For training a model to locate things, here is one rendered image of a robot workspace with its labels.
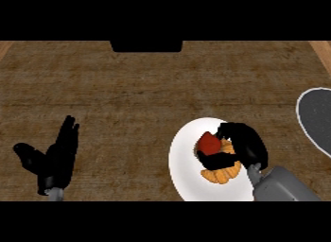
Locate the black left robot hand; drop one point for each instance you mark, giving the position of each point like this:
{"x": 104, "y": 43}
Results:
{"x": 54, "y": 159}

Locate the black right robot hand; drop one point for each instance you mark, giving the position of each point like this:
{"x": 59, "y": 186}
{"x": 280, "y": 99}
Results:
{"x": 246, "y": 143}

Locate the red bell pepper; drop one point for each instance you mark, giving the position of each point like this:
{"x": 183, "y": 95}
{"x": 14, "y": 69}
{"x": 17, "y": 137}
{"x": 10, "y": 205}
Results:
{"x": 208, "y": 145}

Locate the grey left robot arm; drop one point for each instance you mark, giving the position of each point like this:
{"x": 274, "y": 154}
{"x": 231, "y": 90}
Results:
{"x": 54, "y": 194}

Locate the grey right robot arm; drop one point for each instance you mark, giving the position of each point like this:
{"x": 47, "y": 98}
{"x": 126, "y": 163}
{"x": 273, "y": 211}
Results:
{"x": 279, "y": 186}

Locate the white plate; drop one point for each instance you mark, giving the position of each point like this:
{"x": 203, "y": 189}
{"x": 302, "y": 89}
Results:
{"x": 183, "y": 164}

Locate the dark grey pan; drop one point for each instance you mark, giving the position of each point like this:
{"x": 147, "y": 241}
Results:
{"x": 323, "y": 123}

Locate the orange croissant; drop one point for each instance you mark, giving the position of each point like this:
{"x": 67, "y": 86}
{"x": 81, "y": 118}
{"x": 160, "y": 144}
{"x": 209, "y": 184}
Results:
{"x": 221, "y": 175}

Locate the black appliance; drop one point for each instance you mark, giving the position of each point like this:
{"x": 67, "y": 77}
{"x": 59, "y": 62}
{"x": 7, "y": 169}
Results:
{"x": 146, "y": 46}

